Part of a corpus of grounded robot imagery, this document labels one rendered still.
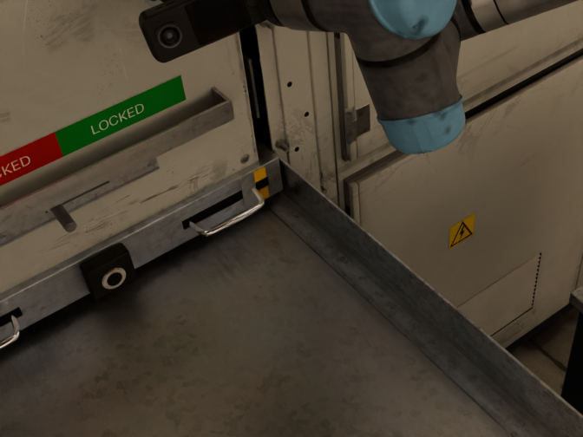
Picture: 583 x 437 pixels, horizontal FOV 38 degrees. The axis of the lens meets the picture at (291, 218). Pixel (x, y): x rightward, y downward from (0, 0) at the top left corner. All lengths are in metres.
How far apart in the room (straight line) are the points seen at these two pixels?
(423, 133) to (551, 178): 0.96
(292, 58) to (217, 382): 0.42
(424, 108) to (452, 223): 0.80
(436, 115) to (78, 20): 0.39
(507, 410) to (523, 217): 0.79
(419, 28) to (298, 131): 0.52
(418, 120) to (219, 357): 0.42
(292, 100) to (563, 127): 0.64
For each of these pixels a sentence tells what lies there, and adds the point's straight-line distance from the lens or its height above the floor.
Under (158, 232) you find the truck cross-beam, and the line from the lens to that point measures 1.09.
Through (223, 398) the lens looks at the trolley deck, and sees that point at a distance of 0.98.
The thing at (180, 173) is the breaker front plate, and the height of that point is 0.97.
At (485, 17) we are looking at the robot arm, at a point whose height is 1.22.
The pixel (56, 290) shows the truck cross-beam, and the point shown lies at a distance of 1.08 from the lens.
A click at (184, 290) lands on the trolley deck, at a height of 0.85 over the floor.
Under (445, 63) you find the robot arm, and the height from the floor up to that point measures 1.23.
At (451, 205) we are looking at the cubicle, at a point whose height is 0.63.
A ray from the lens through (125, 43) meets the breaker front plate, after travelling 0.95.
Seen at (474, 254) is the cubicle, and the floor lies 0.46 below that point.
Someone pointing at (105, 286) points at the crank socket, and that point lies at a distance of 1.07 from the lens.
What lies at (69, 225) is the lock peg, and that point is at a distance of 0.97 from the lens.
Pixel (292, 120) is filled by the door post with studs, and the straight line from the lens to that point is 1.16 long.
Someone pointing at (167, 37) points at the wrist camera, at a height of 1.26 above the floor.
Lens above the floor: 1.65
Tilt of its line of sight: 43 degrees down
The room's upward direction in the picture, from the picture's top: 7 degrees counter-clockwise
